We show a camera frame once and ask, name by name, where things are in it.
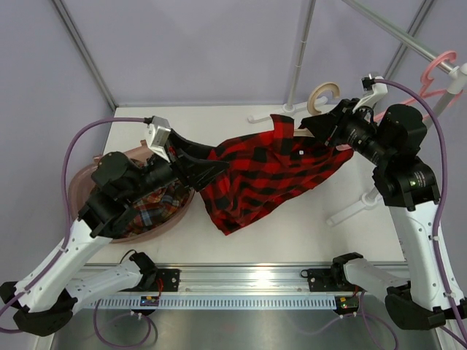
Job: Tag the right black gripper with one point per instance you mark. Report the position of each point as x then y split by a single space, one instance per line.
329 128

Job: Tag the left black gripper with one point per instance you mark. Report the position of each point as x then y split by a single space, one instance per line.
189 161

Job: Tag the beige plastic hanger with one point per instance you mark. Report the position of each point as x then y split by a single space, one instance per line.
318 100

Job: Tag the brown multicolour plaid shirt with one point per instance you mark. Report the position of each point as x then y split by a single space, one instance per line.
157 208

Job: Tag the red black plaid shirt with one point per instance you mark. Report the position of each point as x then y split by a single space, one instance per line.
265 170

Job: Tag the pink plastic hanger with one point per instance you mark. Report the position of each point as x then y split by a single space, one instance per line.
454 90

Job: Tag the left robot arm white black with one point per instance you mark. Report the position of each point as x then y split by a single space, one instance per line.
48 297

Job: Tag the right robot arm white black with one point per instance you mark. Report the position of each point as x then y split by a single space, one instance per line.
430 296

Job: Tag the pink translucent plastic basket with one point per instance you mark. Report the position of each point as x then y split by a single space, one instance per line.
80 188

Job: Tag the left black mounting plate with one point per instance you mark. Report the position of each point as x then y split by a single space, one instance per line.
168 279

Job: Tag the black mounting plate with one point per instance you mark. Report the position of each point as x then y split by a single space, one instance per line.
168 279
319 279

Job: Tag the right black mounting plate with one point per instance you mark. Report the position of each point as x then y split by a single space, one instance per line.
319 279

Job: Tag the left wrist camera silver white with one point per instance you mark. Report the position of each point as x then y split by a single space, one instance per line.
156 135

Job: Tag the wrist camera silver white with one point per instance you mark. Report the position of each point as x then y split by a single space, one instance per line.
156 135
373 92

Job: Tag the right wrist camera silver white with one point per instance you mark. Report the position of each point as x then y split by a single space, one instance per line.
373 92

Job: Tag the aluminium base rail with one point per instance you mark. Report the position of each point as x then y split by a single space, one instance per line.
243 279

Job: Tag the white slotted cable duct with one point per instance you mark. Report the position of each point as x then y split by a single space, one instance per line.
216 302

